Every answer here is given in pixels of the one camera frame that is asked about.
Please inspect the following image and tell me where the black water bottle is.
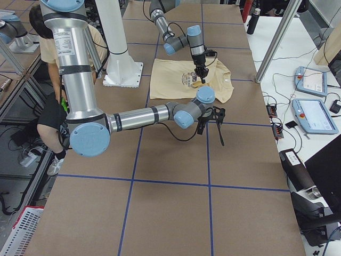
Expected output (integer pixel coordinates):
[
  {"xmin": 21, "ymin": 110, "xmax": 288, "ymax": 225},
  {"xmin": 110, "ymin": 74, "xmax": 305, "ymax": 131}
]
[{"xmin": 246, "ymin": 8, "xmax": 261, "ymax": 35}]

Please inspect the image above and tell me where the aluminium frame post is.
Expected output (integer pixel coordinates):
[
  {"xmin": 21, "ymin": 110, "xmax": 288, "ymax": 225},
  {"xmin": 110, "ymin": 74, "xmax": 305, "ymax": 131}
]
[{"xmin": 255, "ymin": 0, "xmax": 302, "ymax": 84}]

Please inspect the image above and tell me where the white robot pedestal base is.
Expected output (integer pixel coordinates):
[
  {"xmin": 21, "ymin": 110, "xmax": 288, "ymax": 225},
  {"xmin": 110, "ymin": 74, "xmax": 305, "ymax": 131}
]
[{"xmin": 95, "ymin": 0, "xmax": 143, "ymax": 88}]

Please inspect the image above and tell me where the person in beige shirt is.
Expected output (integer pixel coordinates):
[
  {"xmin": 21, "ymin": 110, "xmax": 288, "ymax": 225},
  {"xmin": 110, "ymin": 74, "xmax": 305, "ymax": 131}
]
[{"xmin": 28, "ymin": 5, "xmax": 108, "ymax": 176}]

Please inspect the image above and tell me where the far teach pendant tablet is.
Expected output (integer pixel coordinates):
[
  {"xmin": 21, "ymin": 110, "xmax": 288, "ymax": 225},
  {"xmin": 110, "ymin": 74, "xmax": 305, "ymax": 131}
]
[{"xmin": 294, "ymin": 66, "xmax": 327, "ymax": 97}]

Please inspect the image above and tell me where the near teach pendant tablet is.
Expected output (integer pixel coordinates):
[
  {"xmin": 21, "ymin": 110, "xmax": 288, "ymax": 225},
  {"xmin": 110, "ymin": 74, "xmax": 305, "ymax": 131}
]
[{"xmin": 291, "ymin": 99, "xmax": 339, "ymax": 135}]

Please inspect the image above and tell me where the teach pendant tablet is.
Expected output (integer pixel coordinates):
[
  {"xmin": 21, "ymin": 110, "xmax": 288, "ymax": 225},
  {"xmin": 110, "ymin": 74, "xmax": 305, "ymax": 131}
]
[
  {"xmin": 294, "ymin": 66, "xmax": 327, "ymax": 97},
  {"xmin": 291, "ymin": 99, "xmax": 339, "ymax": 135}
]

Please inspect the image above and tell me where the white plastic basket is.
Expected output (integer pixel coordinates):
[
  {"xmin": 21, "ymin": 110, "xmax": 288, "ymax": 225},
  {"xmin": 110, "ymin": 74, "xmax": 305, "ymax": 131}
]
[{"xmin": 1, "ymin": 206, "xmax": 44, "ymax": 256}]

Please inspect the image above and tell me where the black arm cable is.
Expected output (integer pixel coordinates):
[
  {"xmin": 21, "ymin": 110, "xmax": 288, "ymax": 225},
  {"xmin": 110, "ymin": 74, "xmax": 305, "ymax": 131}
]
[
  {"xmin": 157, "ymin": 119, "xmax": 203, "ymax": 142},
  {"xmin": 142, "ymin": 0, "xmax": 187, "ymax": 41}
]

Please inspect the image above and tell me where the beige long-sleeve printed shirt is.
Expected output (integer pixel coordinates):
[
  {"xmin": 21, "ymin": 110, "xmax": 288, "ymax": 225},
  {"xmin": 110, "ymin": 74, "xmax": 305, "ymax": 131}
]
[{"xmin": 150, "ymin": 59, "xmax": 234, "ymax": 103}]

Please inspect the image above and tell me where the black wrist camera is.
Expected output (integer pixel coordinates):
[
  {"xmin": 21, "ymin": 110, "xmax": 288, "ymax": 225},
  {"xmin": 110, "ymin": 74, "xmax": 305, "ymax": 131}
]
[
  {"xmin": 197, "ymin": 117, "xmax": 207, "ymax": 135},
  {"xmin": 205, "ymin": 50, "xmax": 217, "ymax": 57}
]

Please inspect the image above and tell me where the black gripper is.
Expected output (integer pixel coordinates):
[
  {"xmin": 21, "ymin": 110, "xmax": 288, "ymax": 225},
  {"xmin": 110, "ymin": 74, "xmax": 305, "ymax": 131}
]
[
  {"xmin": 201, "ymin": 106, "xmax": 225, "ymax": 146},
  {"xmin": 192, "ymin": 53, "xmax": 209, "ymax": 83}
]

